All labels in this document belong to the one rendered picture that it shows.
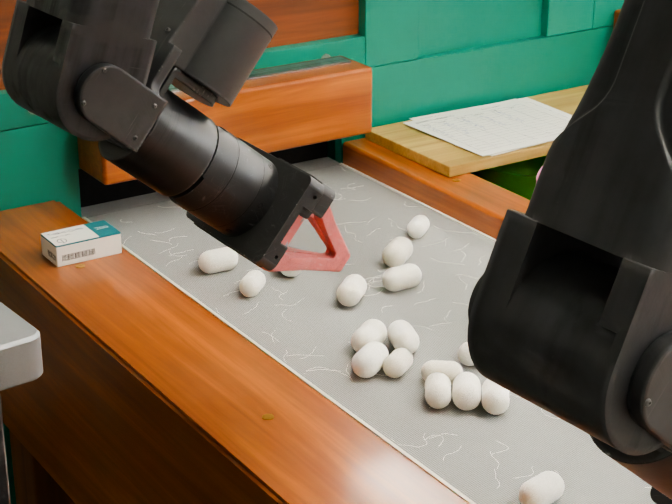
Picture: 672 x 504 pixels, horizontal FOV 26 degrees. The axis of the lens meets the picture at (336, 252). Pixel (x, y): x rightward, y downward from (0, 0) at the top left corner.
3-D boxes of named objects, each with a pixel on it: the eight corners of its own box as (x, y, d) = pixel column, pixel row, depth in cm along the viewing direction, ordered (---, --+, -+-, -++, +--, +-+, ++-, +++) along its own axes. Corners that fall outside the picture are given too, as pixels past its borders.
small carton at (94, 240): (57, 267, 123) (55, 246, 122) (41, 254, 126) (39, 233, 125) (122, 253, 126) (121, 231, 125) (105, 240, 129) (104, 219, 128)
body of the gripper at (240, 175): (253, 148, 101) (177, 94, 96) (333, 191, 93) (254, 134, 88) (202, 227, 100) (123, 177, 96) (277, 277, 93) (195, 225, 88)
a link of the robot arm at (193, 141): (72, 140, 90) (113, 161, 86) (131, 46, 91) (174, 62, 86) (153, 191, 95) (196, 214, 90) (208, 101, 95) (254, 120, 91)
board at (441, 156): (449, 178, 144) (449, 166, 144) (364, 139, 156) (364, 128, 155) (688, 124, 161) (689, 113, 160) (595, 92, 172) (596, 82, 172)
